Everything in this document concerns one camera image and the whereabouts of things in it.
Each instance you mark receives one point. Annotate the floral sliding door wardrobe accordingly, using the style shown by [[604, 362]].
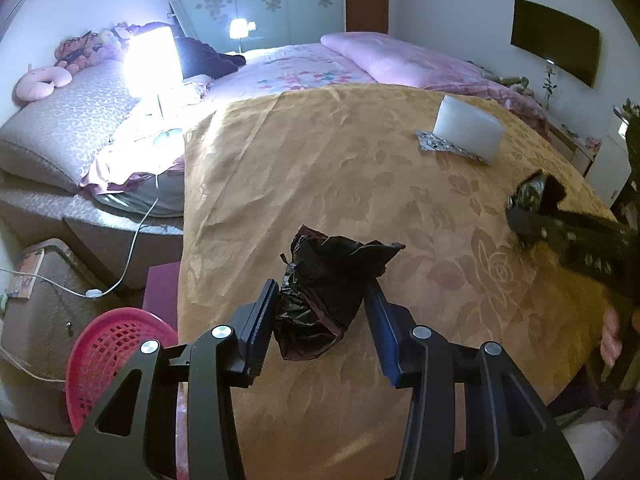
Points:
[[260, 0]]

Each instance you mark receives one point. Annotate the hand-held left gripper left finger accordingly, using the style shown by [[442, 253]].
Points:
[[260, 340]]

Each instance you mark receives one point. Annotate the white low cabinet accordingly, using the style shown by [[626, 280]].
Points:
[[575, 150]]

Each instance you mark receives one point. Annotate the translucent white plastic bag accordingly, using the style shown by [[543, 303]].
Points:
[[467, 122]]

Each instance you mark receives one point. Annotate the pink neck pillow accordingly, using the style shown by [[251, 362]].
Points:
[[40, 82]]

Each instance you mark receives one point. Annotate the dark purple clothing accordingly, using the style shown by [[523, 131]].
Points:
[[210, 60]]

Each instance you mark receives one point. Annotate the potted plant decoration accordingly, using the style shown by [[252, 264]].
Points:
[[629, 115]]

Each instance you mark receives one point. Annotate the pink quilt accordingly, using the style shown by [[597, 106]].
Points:
[[410, 62]]

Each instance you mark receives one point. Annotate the small lit bedside lamp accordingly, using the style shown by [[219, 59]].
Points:
[[240, 27]]

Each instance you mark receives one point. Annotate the silver patterned wrapper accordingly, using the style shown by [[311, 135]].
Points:
[[445, 146]]

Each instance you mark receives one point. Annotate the black plastic bag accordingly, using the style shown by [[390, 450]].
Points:
[[330, 280]]

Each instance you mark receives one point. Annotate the lit white table lamp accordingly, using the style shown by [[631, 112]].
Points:
[[152, 60]]

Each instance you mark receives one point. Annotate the pink floral bedsheet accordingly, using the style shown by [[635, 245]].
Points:
[[280, 72]]

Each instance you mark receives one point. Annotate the person's right hand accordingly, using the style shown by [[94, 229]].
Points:
[[612, 340]]

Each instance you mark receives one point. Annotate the single rose stem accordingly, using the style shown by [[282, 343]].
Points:
[[550, 85]]

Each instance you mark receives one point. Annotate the grey patterned headboard cushion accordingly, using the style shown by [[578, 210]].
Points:
[[65, 125]]

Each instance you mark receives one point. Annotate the small doll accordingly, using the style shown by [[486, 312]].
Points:
[[505, 80]]

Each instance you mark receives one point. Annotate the dark foil wrapper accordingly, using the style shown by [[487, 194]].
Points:
[[537, 190]]

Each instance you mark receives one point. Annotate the black wall television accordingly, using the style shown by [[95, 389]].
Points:
[[555, 40]]

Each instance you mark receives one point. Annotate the purple and yellow plush toy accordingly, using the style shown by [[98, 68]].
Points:
[[120, 35]]

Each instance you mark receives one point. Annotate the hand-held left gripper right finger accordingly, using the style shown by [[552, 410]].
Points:
[[382, 345]]

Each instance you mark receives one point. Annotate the pink plastic wastebasket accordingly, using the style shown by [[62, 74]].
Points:
[[110, 340]]

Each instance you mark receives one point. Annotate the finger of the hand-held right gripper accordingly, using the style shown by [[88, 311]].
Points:
[[530, 227]]

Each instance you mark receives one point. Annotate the colourful book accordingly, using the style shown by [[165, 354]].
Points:
[[25, 275]]

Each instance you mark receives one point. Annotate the orange plush toy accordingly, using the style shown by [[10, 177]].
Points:
[[80, 52]]

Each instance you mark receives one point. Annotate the grey upholstered nightstand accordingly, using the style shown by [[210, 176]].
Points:
[[45, 330]]

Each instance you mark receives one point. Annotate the purple box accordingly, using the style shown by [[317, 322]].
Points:
[[162, 295]]

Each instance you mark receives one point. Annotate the grey upholstered bed frame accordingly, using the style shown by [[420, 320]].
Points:
[[90, 230]]

